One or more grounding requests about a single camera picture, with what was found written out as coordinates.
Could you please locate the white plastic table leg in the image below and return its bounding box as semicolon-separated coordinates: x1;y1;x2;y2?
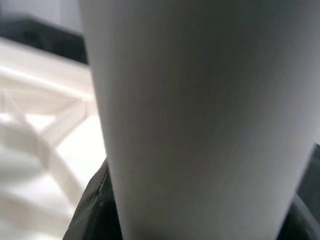
78;0;320;240

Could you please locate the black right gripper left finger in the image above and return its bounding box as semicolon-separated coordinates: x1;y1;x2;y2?
62;156;124;240

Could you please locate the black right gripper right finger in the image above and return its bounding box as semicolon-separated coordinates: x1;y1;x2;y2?
276;143;320;240

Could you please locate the white plastic table top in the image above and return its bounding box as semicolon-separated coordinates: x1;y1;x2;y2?
0;36;109;240

